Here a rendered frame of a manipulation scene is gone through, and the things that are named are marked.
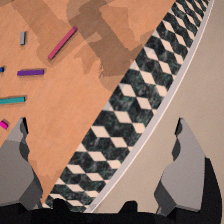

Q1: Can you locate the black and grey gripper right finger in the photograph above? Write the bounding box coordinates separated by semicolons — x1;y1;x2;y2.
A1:
154;117;222;224

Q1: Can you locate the purple rod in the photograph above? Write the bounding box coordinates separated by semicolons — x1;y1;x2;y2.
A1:
17;70;44;76

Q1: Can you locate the turquoise rod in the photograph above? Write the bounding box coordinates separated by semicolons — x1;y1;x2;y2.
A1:
0;97;25;104

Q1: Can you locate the small magenta block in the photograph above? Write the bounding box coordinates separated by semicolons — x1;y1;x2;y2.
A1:
0;120;8;129

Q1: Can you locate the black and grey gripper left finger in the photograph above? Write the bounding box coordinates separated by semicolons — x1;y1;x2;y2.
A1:
0;117;43;224

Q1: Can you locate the grey rod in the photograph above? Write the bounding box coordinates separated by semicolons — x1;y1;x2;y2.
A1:
20;31;26;45

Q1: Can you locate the pink rod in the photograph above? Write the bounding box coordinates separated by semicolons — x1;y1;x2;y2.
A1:
48;26;78;60

